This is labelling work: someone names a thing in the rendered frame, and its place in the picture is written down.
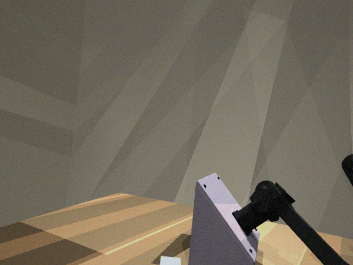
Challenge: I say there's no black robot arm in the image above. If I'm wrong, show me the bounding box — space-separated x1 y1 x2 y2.
232 154 353 265

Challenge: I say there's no blue board with corner holes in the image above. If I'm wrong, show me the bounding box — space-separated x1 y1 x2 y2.
159 256 181 265

